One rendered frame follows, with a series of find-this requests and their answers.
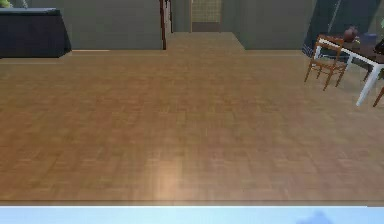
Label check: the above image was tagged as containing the black object on table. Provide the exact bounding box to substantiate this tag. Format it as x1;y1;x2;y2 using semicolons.
373;39;384;55

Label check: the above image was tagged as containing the pale blue flat surface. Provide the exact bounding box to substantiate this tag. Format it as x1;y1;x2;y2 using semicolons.
0;206;384;224

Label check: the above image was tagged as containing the dark blue curtain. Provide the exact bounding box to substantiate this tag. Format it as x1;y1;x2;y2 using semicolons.
301;0;383;57

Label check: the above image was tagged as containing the dark red round vase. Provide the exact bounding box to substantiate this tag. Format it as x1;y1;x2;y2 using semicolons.
343;26;359;43

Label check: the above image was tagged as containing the dark red wooden door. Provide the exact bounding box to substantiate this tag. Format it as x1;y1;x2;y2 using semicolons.
158;0;174;51

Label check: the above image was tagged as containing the brown wooden chair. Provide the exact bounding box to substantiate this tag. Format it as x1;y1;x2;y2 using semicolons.
372;87;384;108
303;34;348;92

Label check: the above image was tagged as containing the white framed dark table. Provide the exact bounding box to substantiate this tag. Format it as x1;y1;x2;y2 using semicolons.
313;33;384;108

